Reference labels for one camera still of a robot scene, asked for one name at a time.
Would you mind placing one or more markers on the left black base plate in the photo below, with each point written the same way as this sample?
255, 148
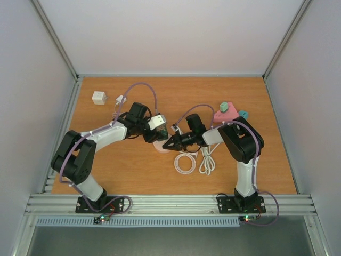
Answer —
114, 204

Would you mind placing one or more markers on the pink triangular power strip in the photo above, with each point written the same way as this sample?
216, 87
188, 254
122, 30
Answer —
230, 114

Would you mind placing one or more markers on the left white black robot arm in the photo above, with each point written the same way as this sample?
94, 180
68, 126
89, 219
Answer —
74, 157

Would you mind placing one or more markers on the grey slotted cable duct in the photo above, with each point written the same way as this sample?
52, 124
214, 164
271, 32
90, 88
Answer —
138, 222

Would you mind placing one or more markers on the controller board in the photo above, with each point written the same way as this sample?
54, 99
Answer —
102, 219
248, 218

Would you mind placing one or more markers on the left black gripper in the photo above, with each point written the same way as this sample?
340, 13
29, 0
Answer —
150, 138

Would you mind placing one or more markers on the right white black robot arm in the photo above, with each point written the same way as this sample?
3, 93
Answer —
244, 144

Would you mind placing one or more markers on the round pink power strip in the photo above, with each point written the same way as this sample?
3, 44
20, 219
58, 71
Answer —
158, 145

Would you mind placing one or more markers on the right controller board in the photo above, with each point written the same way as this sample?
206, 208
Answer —
248, 218

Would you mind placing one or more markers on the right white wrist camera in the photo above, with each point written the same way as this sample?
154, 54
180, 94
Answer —
176, 129

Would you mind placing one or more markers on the aluminium front rail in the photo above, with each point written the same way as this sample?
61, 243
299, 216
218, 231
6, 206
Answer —
165, 205

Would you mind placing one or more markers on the green cube socket adapter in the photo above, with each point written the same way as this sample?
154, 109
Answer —
162, 133

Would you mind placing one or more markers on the left controller board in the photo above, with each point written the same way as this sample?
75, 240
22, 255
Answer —
102, 219

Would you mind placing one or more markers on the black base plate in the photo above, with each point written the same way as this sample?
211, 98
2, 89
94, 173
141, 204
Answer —
227, 205
114, 204

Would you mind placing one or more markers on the teal power strip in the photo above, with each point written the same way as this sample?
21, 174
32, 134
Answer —
243, 114

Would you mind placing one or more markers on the white cube socket adapter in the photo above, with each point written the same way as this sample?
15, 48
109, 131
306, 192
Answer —
99, 97

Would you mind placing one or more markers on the white usb charger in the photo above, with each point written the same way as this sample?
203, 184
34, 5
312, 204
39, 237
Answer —
121, 100

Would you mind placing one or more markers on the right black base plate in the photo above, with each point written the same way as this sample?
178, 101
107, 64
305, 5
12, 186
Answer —
227, 205

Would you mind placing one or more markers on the light green plug adapter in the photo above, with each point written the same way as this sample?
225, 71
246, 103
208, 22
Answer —
224, 107

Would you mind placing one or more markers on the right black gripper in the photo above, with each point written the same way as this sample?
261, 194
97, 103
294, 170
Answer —
178, 141

